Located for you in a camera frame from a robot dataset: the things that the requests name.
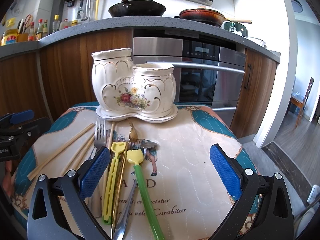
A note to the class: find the grey speckled countertop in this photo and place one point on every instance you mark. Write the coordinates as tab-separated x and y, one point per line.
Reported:
153	22

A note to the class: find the green kettle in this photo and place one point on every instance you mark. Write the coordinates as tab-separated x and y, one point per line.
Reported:
235	27

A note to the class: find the right wooden cabinet door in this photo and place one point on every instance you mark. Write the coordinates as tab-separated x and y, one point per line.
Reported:
254	95

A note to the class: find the wooden chopstick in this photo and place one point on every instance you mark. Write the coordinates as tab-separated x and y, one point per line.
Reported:
109	143
68	166
36	170
83	151

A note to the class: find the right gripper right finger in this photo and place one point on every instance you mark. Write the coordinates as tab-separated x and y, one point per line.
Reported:
273	220

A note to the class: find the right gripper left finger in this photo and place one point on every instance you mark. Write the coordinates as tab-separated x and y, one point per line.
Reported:
58	209

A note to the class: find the hanging metal utensil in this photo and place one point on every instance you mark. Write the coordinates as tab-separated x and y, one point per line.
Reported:
87	11

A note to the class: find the yellow plastic fork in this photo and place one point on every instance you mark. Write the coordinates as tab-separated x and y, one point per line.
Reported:
117	148

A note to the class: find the white floral ceramic utensil holder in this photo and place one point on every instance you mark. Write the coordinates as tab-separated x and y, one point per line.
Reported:
126	90

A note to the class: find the silver fork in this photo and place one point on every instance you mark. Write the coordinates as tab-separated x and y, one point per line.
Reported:
100	137

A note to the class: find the red brown frying pan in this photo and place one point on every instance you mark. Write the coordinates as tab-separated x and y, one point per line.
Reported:
208	16

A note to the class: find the wooden dining chair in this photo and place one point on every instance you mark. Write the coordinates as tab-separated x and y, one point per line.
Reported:
301	104

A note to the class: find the wooden cabinet door black handle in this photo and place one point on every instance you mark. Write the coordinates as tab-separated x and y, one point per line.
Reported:
66	67

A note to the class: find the yellow cap oil bottle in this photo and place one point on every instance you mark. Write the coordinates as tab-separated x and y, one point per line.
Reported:
56	23

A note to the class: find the yellow spoon green handle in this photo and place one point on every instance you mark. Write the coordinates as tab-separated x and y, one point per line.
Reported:
136	157

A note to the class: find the yellow lidded jar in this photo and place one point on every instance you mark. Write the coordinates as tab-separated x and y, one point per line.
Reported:
9	37

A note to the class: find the black wok wooden handle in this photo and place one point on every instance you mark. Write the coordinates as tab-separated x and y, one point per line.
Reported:
137	8

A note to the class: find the yellow hanging ladle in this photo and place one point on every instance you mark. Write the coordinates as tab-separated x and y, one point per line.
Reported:
96	9

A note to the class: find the stainless steel built-in oven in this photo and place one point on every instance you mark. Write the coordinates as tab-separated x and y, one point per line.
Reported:
208	71

